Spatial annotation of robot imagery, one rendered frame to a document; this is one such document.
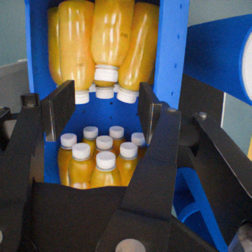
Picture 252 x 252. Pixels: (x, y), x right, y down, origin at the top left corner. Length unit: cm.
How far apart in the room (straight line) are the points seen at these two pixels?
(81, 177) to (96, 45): 27
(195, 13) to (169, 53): 133
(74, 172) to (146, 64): 26
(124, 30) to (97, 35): 4
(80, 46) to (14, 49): 133
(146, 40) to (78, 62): 12
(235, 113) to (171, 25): 162
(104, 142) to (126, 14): 27
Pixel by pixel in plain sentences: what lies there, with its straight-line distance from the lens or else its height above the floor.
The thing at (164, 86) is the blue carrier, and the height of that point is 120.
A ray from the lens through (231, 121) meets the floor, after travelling 188.
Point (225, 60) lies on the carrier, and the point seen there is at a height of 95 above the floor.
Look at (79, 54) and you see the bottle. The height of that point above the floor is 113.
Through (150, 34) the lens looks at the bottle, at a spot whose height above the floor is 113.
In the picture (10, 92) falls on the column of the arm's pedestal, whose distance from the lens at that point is 89.
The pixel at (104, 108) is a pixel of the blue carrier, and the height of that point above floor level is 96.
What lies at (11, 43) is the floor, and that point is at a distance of 167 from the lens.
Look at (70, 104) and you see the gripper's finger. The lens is 18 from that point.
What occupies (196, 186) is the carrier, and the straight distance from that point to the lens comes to 153.
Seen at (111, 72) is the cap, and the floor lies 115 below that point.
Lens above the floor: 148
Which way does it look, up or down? 67 degrees down
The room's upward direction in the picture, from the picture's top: 174 degrees clockwise
